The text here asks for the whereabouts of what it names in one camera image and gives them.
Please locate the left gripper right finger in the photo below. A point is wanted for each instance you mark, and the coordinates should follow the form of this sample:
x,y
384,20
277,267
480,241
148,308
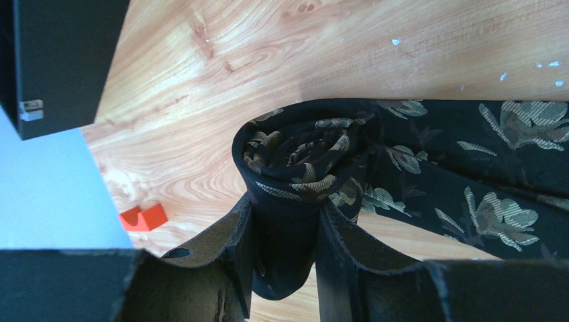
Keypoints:
x,y
359,278

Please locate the red small plastic piece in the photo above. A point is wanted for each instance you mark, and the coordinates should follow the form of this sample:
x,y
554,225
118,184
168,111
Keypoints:
x,y
139,220

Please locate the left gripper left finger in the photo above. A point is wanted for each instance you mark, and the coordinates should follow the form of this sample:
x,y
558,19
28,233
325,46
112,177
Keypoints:
x,y
207,278

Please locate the black floral patterned tie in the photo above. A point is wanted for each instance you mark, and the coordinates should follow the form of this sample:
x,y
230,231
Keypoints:
x,y
489,174

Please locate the black glass-lid display box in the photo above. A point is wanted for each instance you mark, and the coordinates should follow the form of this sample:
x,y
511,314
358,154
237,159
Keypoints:
x,y
55,59

